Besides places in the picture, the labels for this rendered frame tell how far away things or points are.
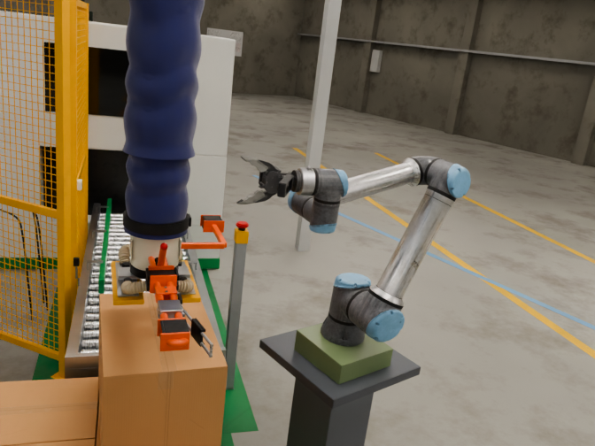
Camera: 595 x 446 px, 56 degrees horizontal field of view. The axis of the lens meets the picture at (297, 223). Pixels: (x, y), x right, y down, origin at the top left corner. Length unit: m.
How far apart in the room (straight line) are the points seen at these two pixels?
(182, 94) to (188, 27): 0.20
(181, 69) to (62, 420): 1.39
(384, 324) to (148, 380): 0.88
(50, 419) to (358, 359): 1.20
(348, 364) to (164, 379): 0.74
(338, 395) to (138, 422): 0.74
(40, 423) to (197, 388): 0.69
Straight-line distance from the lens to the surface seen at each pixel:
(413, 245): 2.19
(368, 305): 2.22
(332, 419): 2.51
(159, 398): 2.00
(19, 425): 2.45
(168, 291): 1.74
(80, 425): 2.41
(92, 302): 3.30
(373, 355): 2.39
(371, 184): 2.12
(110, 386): 1.95
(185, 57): 1.86
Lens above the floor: 2.00
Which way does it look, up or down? 18 degrees down
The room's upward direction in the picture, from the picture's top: 7 degrees clockwise
